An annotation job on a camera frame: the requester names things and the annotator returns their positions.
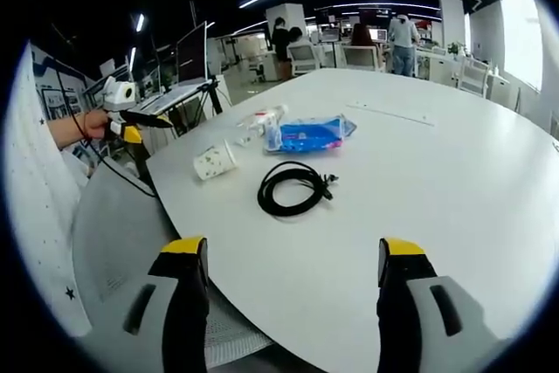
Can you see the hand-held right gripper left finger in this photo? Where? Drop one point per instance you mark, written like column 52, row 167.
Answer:
column 183, row 303

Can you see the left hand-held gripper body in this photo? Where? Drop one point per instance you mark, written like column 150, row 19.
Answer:
column 117, row 95

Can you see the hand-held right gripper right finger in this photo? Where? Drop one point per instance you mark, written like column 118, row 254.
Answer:
column 419, row 307

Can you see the patterned paper cup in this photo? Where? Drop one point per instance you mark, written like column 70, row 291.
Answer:
column 215, row 161

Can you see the clear plastic wrapper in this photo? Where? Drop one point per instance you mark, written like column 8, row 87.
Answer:
column 246, row 135

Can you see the clear plastic bottle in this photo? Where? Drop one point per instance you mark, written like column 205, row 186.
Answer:
column 267, row 119

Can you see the blue tissue packet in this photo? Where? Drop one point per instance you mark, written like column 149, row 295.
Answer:
column 310, row 133

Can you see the person's left hand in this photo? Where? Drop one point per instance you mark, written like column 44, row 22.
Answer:
column 97, row 124

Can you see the open laptop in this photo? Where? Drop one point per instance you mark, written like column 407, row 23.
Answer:
column 183, row 76

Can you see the black laptop stand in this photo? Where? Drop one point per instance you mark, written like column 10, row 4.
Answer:
column 205, row 102

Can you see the grey office chair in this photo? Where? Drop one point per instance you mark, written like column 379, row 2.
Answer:
column 131, row 268

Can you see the person's white starred clothing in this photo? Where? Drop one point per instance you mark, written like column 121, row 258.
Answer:
column 39, row 198

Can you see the white table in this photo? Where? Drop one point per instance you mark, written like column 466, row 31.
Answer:
column 393, row 198

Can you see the white office chair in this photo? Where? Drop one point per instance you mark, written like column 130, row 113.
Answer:
column 362, row 57
column 474, row 76
column 305, row 58

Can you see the potted plant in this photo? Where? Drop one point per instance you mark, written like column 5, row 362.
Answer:
column 457, row 48

